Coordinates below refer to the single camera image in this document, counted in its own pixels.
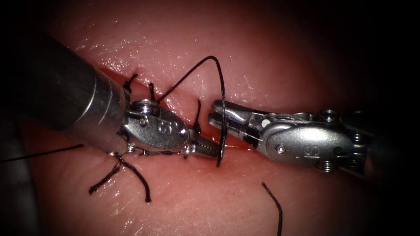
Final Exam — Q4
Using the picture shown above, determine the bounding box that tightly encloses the left arm needle driver jaw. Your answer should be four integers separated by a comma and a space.
195, 136, 221, 160

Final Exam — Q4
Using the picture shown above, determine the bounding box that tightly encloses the right arm needle driver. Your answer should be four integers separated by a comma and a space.
247, 109, 375, 178

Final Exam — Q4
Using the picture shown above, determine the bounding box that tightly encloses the left arm needle driver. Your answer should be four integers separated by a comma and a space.
108, 99, 198, 156

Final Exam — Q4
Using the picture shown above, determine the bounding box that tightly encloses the right arm needle driver jaw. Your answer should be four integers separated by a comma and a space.
211, 99, 263, 125
208, 112, 260, 150

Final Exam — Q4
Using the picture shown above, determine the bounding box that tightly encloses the curved needle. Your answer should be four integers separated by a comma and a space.
216, 120, 230, 168

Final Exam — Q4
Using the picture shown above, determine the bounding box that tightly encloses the tissue pad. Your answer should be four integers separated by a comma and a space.
13, 0, 404, 236

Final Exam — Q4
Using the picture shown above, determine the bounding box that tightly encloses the black thread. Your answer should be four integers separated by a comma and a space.
0, 55, 284, 236

